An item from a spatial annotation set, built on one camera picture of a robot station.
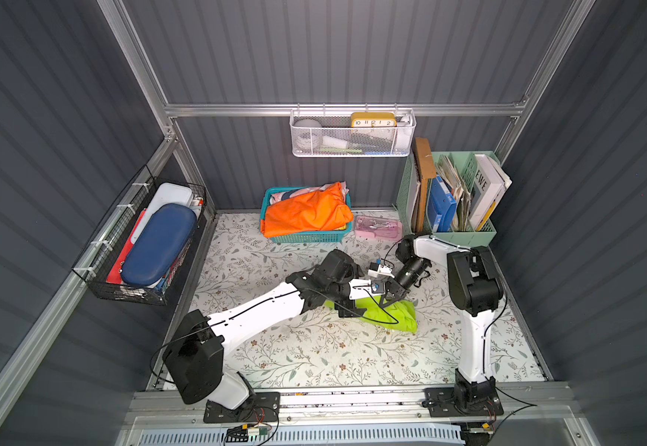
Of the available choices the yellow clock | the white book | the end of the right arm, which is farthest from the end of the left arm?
the white book

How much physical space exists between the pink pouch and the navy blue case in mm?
648

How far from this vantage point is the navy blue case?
2.11 feet

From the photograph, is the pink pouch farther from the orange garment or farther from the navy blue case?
the navy blue case

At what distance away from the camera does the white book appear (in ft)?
3.13

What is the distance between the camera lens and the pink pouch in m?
1.14
